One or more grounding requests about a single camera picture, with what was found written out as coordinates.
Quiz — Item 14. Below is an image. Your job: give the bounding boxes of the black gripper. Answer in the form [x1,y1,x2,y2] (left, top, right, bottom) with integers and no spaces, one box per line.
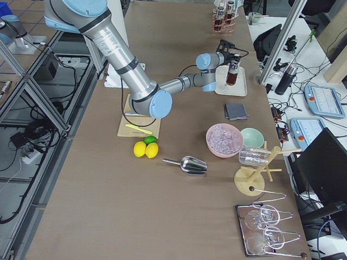
[216,39,235,65]

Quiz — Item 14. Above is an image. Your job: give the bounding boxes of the copper wire bottle basket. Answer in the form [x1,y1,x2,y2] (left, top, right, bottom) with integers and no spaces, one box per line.
[212,8,235,36]

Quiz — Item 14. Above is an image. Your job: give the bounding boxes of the tea bottle white cap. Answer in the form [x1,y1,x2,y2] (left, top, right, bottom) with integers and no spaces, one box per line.
[226,54,241,86]

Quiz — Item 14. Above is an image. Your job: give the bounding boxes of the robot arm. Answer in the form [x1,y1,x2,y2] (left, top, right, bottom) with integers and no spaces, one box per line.
[44,0,233,119]

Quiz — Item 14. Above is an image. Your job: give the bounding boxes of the black foam equipment case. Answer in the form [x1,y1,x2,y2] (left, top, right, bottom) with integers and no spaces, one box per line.
[253,24,282,62]

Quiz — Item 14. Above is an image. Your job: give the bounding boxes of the cream rabbit tray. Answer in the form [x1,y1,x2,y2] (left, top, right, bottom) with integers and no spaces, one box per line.
[215,66,247,97]

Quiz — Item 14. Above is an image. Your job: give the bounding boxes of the grey folded cloth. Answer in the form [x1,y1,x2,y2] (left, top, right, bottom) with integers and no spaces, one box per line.
[224,103,249,121]

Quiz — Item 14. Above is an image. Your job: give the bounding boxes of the black handheld gripper devices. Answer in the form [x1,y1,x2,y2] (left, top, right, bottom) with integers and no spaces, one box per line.
[284,35,297,54]

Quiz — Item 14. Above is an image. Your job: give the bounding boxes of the black thermos bottle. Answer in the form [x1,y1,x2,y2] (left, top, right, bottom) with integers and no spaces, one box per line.
[275,65,298,95]

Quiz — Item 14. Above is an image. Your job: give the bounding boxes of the metal grabber pole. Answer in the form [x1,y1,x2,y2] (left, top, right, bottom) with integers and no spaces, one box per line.
[270,29,316,77]

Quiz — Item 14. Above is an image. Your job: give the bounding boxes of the pink bowl of ice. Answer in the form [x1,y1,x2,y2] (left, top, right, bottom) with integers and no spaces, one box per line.
[205,123,243,158]

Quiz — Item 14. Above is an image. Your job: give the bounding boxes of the green empty bowl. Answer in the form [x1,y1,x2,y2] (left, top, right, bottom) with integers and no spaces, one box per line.
[241,128,265,148]

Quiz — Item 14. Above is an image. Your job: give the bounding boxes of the teach pendant far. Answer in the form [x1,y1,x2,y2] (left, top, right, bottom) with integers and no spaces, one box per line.
[304,84,346,119]

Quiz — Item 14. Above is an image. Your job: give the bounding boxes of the teach pendant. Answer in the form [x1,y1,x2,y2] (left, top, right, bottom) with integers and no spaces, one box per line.
[290,117,326,151]
[304,84,346,119]

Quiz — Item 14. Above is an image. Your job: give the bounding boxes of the yellow plastic knife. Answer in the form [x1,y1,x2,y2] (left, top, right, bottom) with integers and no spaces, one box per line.
[125,124,153,135]

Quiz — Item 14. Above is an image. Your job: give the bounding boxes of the glass mug on tree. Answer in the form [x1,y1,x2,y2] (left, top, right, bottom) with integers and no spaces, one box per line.
[239,146,271,166]

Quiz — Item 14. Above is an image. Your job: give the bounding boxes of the teach pendant near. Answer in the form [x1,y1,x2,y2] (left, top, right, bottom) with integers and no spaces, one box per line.
[290,117,326,151]

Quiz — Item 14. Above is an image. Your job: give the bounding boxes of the green lime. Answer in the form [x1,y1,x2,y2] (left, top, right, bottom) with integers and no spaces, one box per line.
[143,135,157,145]

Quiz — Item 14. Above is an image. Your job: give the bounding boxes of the wooden cutting board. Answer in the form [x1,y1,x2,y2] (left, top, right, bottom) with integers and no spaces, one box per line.
[117,94,161,138]

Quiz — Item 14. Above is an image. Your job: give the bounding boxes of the steel ice scoop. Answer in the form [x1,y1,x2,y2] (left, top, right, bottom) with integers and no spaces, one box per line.
[163,156,208,176]

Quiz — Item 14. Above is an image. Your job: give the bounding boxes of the yellow lemon lower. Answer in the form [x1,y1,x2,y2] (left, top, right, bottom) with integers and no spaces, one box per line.
[145,142,159,159]

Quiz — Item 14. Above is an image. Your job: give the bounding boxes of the yellow lemon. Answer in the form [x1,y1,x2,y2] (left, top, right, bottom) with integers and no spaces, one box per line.
[133,141,146,158]
[145,142,159,159]

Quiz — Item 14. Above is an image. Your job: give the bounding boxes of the yellow lemon upper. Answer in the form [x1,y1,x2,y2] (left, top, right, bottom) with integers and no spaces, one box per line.
[133,141,146,158]

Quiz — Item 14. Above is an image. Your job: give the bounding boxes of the black monitor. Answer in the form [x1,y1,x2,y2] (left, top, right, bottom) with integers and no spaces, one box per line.
[296,128,346,204]

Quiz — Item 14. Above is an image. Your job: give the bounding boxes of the wine glass holder tray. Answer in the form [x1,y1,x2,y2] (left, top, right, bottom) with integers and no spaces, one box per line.
[235,192,307,259]

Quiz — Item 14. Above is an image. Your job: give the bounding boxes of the aluminium frame post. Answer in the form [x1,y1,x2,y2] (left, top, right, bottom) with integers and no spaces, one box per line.
[259,0,307,86]

